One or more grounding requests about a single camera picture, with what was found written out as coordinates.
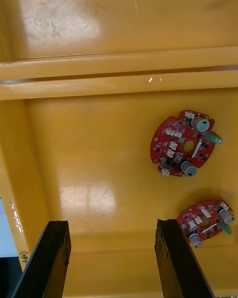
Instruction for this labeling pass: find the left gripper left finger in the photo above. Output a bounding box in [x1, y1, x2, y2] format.
[10, 219, 72, 298]

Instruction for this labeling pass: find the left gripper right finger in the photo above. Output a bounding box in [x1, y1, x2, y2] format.
[154, 218, 215, 298]

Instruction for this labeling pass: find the round red circuit board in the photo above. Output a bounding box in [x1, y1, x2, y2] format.
[149, 109, 223, 178]
[177, 199, 236, 249]

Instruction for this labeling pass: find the yellow-orange plastic bin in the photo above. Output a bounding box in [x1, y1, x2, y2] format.
[0, 70, 238, 298]
[0, 0, 238, 81]

